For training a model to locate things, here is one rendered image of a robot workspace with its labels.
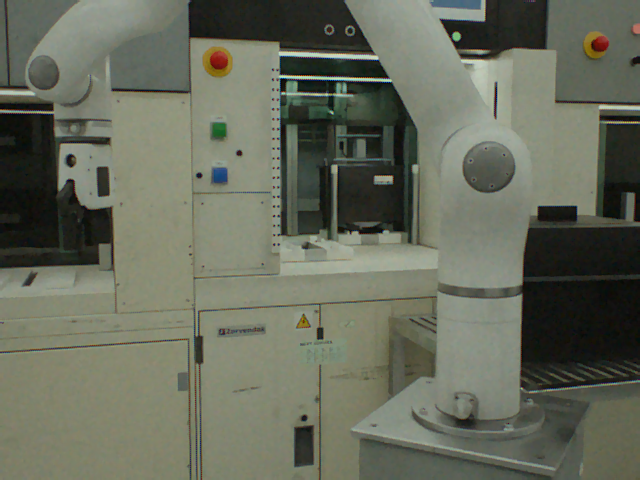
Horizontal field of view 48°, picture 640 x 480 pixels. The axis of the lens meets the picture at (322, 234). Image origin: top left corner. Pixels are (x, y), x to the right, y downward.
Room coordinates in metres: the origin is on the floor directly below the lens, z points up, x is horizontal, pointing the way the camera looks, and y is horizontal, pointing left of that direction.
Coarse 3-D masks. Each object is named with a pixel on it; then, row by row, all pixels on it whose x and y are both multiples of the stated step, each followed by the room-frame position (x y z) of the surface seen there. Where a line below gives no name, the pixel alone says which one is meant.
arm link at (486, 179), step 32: (480, 128) 0.94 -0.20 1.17; (448, 160) 0.94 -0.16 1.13; (480, 160) 0.92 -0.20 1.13; (512, 160) 0.92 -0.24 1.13; (448, 192) 0.94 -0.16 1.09; (480, 192) 0.92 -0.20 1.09; (512, 192) 0.92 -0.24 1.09; (448, 224) 0.97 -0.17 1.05; (480, 224) 0.95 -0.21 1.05; (512, 224) 0.95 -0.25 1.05; (448, 256) 1.00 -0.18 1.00; (480, 256) 0.97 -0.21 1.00; (512, 256) 0.98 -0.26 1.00; (448, 288) 1.00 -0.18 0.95; (480, 288) 0.98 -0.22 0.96; (512, 288) 0.99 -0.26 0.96
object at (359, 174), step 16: (336, 160) 2.34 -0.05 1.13; (352, 160) 2.35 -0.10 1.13; (368, 160) 2.37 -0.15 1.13; (384, 160) 2.39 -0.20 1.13; (320, 176) 2.43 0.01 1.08; (352, 176) 2.26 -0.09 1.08; (368, 176) 2.27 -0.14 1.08; (384, 176) 2.29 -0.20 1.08; (400, 176) 2.30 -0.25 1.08; (320, 192) 2.43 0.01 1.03; (352, 192) 2.26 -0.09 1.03; (368, 192) 2.27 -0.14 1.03; (384, 192) 2.29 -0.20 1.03; (400, 192) 2.30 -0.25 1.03; (320, 208) 2.43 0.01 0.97; (352, 208) 2.26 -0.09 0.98; (368, 208) 2.27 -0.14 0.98; (384, 208) 2.29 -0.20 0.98; (400, 208) 2.30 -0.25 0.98
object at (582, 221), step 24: (552, 216) 1.46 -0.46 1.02; (576, 216) 1.46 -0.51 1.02; (528, 240) 1.30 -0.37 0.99; (552, 240) 1.31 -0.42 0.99; (576, 240) 1.32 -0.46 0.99; (600, 240) 1.32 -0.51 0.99; (624, 240) 1.33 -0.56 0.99; (528, 264) 1.30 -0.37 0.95; (552, 264) 1.31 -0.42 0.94; (576, 264) 1.32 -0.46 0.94; (600, 264) 1.32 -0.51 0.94; (624, 264) 1.33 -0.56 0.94
